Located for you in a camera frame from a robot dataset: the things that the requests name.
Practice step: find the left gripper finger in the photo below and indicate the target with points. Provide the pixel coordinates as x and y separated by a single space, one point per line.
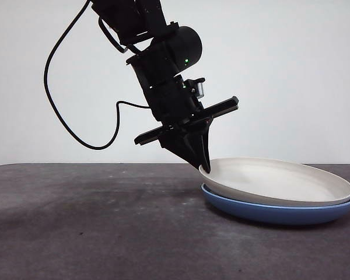
206 157
178 143

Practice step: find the white round plate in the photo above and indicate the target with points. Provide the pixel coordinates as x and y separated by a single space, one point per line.
274 181

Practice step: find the blue round plate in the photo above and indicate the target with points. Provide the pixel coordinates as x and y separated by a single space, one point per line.
280 214

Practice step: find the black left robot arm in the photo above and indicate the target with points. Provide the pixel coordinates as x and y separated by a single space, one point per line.
169 49

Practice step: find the pale grey left wrist camera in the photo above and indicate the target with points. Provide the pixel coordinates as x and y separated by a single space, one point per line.
200 89

